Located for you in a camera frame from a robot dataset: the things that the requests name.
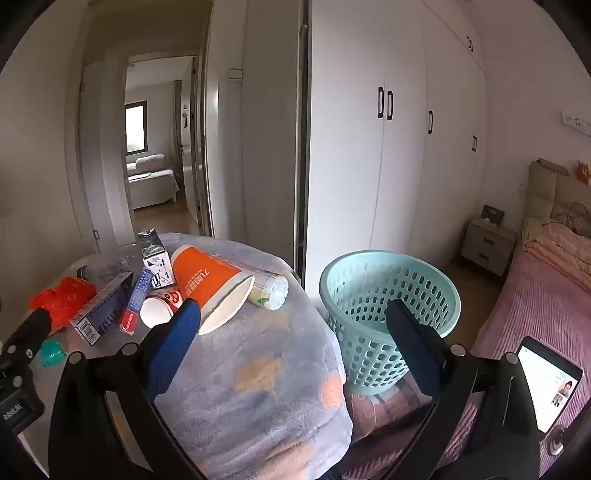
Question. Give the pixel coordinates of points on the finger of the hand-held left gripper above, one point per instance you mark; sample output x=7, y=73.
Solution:
x=30, y=327

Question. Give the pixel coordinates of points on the small red white paper cup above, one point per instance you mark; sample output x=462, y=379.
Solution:
x=157, y=311

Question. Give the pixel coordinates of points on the white wall switch plate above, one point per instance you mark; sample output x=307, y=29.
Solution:
x=235, y=74

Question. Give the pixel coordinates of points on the wall sticker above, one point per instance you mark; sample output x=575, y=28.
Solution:
x=575, y=120

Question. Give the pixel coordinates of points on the folded pink quilt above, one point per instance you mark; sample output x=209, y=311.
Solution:
x=558, y=254

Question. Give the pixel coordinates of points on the white bed in far room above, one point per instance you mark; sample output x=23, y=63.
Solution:
x=150, y=182

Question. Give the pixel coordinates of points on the black desk clock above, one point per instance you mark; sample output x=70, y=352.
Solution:
x=493, y=214

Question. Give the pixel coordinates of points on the silver white carton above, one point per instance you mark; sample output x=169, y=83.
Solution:
x=154, y=258

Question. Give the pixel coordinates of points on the large orange paper cup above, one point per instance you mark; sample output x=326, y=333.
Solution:
x=203, y=277

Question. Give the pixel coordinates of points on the beige padded headboard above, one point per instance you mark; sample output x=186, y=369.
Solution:
x=549, y=194

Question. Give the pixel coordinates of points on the dark framed window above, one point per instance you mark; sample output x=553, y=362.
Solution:
x=136, y=129

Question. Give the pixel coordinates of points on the white wardrobe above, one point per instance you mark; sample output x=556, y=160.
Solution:
x=351, y=138

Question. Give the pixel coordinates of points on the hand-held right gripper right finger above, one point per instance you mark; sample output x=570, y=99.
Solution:
x=411, y=350

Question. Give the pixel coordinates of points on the long blue cardboard box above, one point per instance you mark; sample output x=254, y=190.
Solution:
x=101, y=309

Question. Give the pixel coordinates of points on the small blue red box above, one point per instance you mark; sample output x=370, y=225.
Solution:
x=136, y=300

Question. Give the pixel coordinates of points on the red plastic bag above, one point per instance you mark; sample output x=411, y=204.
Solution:
x=64, y=300

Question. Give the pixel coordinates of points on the small teal plastic object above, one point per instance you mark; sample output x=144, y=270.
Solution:
x=53, y=353

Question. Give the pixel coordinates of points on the smartphone with lit screen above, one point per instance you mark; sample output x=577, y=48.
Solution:
x=545, y=383

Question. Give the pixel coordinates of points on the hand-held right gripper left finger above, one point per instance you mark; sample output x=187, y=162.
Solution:
x=175, y=341

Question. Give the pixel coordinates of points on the bed with pink cover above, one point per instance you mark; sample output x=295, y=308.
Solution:
x=531, y=304

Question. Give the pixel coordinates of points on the teal plastic basket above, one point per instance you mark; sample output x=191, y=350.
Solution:
x=369, y=350

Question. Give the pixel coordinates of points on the orange toy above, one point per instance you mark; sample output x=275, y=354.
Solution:
x=584, y=173

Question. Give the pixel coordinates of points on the white room door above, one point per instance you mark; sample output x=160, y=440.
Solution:
x=104, y=161

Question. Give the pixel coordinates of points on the beige nightstand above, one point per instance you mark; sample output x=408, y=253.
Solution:
x=489, y=247

